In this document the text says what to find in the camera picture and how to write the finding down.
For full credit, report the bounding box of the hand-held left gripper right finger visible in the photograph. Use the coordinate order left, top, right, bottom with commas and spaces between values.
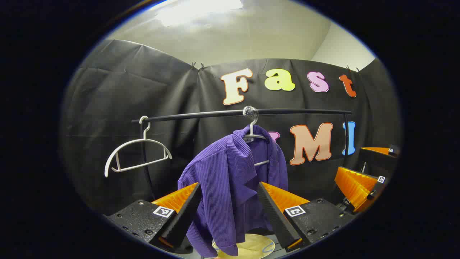
257, 182, 356, 252

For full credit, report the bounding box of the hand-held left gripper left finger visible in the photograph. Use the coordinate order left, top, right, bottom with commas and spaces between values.
104, 182, 203, 252

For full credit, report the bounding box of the beige round laundry hamper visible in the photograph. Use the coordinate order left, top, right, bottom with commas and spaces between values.
212, 233, 275, 259

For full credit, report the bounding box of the purple corduroy shirt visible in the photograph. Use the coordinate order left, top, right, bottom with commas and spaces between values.
178, 125, 289, 258

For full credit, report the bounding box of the empty white hanger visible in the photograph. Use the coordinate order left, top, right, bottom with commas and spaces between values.
104, 116, 173, 178

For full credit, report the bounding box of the black clothes rack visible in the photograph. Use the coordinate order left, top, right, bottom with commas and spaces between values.
131, 108, 353, 200

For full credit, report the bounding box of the black backdrop cloth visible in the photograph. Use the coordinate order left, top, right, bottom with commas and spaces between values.
61, 39, 401, 216

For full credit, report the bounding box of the ceiling light panel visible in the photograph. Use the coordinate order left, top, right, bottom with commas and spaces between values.
158, 0, 244, 26

